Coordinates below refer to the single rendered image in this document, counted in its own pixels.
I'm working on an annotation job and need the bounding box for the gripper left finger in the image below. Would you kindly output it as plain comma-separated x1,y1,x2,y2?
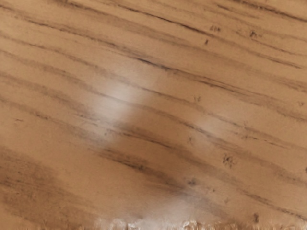
125,222,145,230

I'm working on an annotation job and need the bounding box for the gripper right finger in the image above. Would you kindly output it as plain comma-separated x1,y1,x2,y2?
181,220,201,230

